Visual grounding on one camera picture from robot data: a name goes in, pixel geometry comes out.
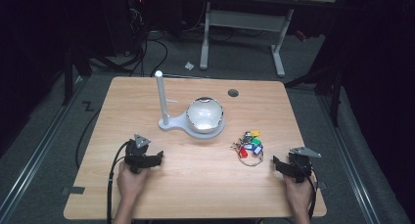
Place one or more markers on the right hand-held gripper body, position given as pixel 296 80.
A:
pixel 299 165

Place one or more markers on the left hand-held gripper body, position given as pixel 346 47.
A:
pixel 135 155

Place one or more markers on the key bunch with coloured tags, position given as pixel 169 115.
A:
pixel 249 147

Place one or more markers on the person's right hand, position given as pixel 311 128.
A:
pixel 299 196

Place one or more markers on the person's left hand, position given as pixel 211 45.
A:
pixel 130 185

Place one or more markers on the white stand with pole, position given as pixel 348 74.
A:
pixel 163 103

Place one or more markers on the silver metal bowl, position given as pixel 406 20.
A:
pixel 205 114

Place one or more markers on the black tape strip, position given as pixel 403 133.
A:
pixel 74 190

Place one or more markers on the black metal stand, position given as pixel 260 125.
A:
pixel 326 83
pixel 68 74

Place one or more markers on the crumpled white paper scrap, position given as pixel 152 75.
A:
pixel 189 66

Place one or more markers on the dark computer tower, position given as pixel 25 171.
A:
pixel 125 22

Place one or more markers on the white-framed desk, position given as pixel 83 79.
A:
pixel 244 20

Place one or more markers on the metal floor rail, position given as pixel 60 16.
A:
pixel 349 158
pixel 32 152

